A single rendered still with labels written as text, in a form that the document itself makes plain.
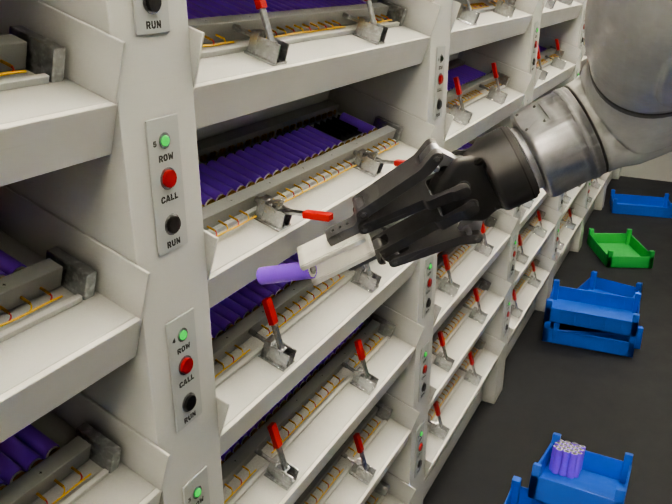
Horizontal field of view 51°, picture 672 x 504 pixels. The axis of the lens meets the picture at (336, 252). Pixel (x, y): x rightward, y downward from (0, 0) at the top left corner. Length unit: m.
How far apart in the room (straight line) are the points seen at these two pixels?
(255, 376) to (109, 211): 0.35
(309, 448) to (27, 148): 0.69
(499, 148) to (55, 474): 0.51
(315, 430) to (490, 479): 0.90
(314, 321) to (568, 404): 1.38
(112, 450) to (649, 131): 0.57
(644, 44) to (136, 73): 0.38
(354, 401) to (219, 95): 0.65
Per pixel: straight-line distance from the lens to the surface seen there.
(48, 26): 0.63
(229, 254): 0.76
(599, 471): 2.02
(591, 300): 2.74
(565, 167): 0.65
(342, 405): 1.17
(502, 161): 0.65
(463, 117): 1.45
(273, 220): 0.83
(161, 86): 0.63
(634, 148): 0.66
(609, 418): 2.26
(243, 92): 0.73
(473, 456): 2.01
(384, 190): 0.65
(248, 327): 0.93
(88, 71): 0.60
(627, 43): 0.52
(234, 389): 0.87
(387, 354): 1.31
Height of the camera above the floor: 1.22
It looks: 22 degrees down
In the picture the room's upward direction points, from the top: straight up
